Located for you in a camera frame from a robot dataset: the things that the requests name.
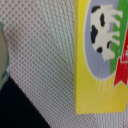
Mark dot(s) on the yellow toy butter box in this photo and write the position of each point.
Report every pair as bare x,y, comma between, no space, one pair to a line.
100,56

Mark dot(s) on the white woven placemat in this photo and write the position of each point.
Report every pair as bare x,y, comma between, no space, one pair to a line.
39,92

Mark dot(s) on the round wooden plate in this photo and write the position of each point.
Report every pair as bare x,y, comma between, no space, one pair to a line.
4,58

